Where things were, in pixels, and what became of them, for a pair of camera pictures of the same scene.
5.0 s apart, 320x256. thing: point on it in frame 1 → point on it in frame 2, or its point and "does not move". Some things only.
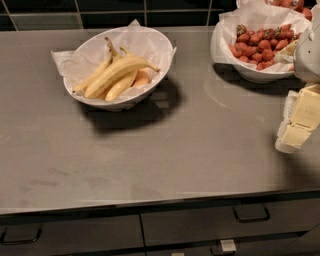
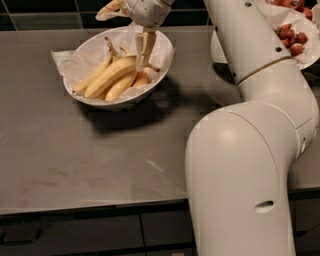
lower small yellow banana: (120, 87) does not move
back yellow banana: (82, 87) does not move
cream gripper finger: (301, 115) → (145, 43)
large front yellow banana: (114, 72) does not move
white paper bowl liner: (78, 60) does not move
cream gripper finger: (287, 54) → (116, 8)
